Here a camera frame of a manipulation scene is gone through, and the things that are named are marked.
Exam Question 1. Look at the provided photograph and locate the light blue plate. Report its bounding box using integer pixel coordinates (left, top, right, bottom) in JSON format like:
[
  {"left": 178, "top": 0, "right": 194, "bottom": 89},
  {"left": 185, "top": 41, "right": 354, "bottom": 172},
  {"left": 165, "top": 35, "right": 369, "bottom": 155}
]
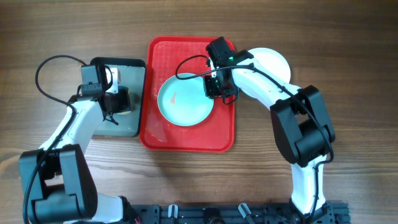
[{"left": 157, "top": 73, "right": 214, "bottom": 126}]

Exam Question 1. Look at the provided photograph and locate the white plate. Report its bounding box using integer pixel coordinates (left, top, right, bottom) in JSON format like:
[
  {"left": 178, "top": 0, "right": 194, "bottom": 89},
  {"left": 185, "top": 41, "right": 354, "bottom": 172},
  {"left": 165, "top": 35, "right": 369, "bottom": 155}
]
[{"left": 248, "top": 47, "right": 291, "bottom": 83}]

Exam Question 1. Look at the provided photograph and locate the green yellow sponge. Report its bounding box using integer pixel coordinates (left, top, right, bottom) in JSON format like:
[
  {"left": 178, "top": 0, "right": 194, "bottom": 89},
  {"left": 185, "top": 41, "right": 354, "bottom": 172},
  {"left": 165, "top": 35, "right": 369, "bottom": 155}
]
[{"left": 118, "top": 111, "right": 131, "bottom": 115}]

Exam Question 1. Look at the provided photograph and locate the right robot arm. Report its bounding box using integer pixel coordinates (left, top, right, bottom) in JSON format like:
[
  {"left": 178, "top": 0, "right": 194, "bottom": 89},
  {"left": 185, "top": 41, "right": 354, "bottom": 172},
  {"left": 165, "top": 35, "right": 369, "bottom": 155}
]
[{"left": 204, "top": 46, "right": 335, "bottom": 223}]

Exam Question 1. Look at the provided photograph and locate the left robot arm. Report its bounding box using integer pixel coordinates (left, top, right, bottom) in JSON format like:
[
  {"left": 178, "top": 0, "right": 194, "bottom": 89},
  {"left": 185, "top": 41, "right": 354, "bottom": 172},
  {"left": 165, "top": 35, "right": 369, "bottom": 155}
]
[{"left": 19, "top": 87, "right": 141, "bottom": 223}]

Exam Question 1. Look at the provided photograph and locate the black water tray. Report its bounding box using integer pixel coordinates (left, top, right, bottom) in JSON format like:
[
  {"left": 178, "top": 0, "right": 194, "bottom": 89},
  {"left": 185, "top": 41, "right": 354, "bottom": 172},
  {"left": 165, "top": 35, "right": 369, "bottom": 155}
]
[{"left": 90, "top": 57, "right": 146, "bottom": 138}]

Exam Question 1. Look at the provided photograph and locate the red plastic tray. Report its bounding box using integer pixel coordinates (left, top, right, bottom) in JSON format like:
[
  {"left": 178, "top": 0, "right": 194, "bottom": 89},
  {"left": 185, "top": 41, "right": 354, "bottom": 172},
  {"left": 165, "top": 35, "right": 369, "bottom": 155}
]
[{"left": 139, "top": 36, "right": 235, "bottom": 153}]

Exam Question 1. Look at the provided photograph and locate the left black cable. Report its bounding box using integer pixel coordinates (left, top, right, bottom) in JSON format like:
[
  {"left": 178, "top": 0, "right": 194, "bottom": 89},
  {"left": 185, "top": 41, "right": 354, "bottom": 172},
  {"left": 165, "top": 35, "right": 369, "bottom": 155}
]
[{"left": 22, "top": 55, "right": 121, "bottom": 224}]

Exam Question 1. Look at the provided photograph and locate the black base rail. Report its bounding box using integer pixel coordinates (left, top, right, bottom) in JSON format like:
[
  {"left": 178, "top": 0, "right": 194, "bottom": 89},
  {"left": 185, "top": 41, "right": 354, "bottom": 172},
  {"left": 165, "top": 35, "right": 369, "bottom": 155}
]
[{"left": 130, "top": 202, "right": 351, "bottom": 224}]

